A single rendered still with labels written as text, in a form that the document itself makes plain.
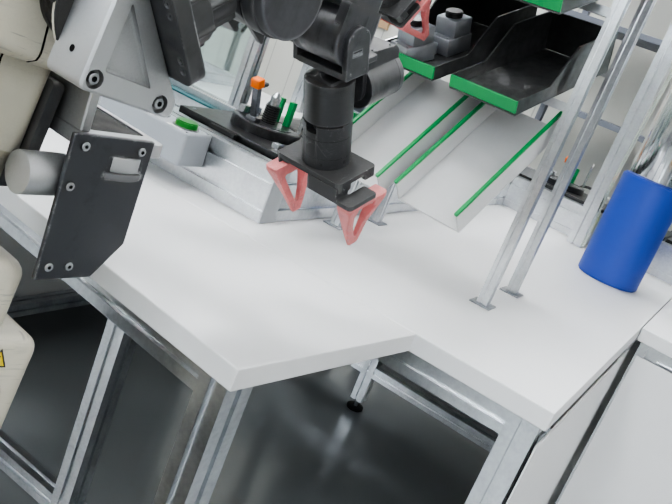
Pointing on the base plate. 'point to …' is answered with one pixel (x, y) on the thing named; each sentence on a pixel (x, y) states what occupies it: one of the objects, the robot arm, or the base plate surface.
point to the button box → (172, 138)
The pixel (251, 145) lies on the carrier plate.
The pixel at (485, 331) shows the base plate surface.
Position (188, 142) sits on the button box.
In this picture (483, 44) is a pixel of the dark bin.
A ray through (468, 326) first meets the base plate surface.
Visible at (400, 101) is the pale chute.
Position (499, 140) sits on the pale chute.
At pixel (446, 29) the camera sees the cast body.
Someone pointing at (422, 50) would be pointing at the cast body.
